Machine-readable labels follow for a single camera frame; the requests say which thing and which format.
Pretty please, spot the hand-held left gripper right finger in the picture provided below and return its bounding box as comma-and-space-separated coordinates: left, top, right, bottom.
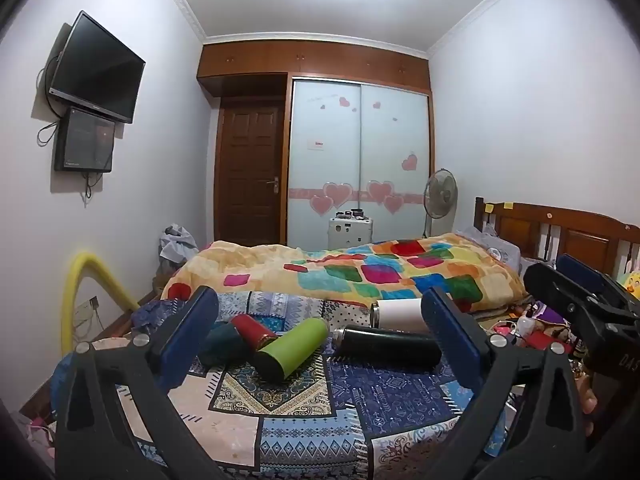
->
421, 287, 594, 480

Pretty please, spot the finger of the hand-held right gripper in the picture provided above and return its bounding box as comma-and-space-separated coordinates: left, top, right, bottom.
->
523, 260, 640, 342
555, 253, 632, 306

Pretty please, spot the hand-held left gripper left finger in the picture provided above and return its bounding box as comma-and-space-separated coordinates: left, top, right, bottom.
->
54, 285, 221, 480

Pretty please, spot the white cup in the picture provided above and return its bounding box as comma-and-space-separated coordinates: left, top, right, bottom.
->
370, 298, 432, 335

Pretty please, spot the black cup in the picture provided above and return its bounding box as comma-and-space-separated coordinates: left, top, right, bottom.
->
332, 325, 444, 372

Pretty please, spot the green cup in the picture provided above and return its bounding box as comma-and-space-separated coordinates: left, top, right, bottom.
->
252, 317, 331, 384

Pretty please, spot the person's right hand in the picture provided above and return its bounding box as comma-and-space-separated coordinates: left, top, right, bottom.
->
581, 387, 597, 437

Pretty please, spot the wooden headboard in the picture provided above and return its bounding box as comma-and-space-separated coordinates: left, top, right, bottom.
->
472, 196, 640, 283

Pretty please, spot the yellow plush toy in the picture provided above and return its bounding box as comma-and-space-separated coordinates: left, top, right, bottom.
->
617, 268, 640, 297

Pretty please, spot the grey printed pillow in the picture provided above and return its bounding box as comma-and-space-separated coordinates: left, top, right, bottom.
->
452, 225, 524, 267

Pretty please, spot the pile of grey clothes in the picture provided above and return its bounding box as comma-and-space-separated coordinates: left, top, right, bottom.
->
158, 223, 199, 264

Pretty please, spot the colourful checked blanket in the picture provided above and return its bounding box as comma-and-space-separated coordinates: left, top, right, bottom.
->
160, 232, 531, 315

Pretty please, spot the yellow foam tube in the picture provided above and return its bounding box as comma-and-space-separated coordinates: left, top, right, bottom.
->
58, 252, 141, 357

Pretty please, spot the standing fan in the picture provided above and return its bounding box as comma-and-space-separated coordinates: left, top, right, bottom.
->
422, 168, 460, 239

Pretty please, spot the white appliance box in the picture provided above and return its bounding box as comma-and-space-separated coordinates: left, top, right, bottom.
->
327, 208, 374, 251

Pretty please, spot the blue patterned bed sheet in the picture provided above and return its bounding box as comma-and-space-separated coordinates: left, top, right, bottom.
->
50, 289, 518, 480

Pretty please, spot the wooden door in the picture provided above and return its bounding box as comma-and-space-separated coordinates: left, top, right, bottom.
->
213, 104, 284, 247

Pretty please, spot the sliding door wardrobe with hearts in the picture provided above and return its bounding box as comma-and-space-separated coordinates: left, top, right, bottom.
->
285, 75, 432, 251

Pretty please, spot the wooden overhead cabinet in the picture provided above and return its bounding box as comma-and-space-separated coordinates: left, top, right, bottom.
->
196, 39, 432, 97

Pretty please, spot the small wall-mounted monitor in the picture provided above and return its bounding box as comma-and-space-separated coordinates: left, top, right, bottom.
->
53, 105, 117, 174

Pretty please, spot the black looped cable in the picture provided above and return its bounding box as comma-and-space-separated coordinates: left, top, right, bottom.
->
35, 119, 59, 147

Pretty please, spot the wall-mounted television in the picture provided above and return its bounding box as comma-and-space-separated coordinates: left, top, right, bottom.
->
47, 10, 147, 125

